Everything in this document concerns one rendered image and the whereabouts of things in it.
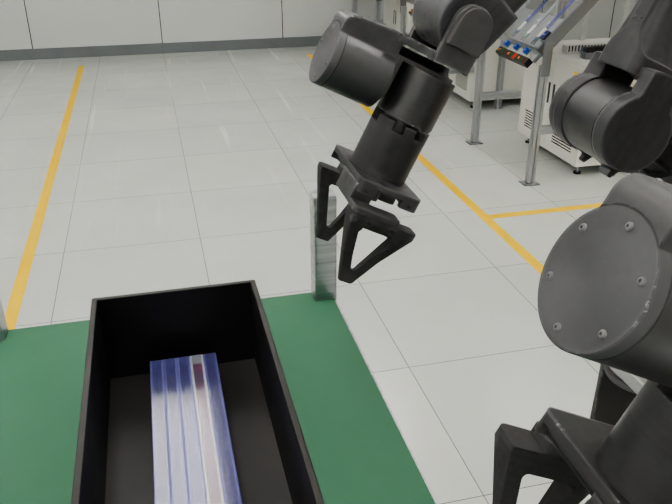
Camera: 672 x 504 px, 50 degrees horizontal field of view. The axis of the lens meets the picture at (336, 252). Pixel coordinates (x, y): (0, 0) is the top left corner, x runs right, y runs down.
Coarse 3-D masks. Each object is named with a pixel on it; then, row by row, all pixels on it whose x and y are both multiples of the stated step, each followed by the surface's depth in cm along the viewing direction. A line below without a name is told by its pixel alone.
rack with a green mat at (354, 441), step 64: (320, 256) 95; (0, 320) 88; (320, 320) 93; (0, 384) 81; (64, 384) 81; (320, 384) 81; (0, 448) 72; (64, 448) 72; (320, 448) 72; (384, 448) 72
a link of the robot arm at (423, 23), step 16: (416, 0) 67; (432, 0) 64; (448, 0) 61; (464, 0) 61; (480, 0) 62; (496, 0) 62; (512, 0) 63; (416, 16) 66; (432, 16) 63; (448, 16) 62; (496, 16) 63; (512, 16) 63; (416, 32) 68; (432, 32) 63; (496, 32) 63
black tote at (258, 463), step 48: (192, 288) 78; (240, 288) 79; (96, 336) 72; (144, 336) 79; (192, 336) 80; (240, 336) 82; (96, 384) 67; (144, 384) 79; (240, 384) 79; (96, 432) 64; (144, 432) 72; (240, 432) 72; (288, 432) 61; (96, 480) 60; (144, 480) 66; (240, 480) 66; (288, 480) 65
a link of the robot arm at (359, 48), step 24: (336, 24) 63; (360, 24) 62; (384, 24) 65; (456, 24) 61; (480, 24) 61; (336, 48) 61; (360, 48) 62; (384, 48) 63; (432, 48) 68; (456, 48) 62; (480, 48) 62; (312, 72) 65; (336, 72) 62; (360, 72) 62; (384, 72) 63; (360, 96) 64
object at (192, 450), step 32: (160, 384) 74; (192, 384) 74; (160, 416) 69; (192, 416) 69; (224, 416) 69; (160, 448) 65; (192, 448) 65; (224, 448) 65; (160, 480) 62; (192, 480) 62; (224, 480) 62
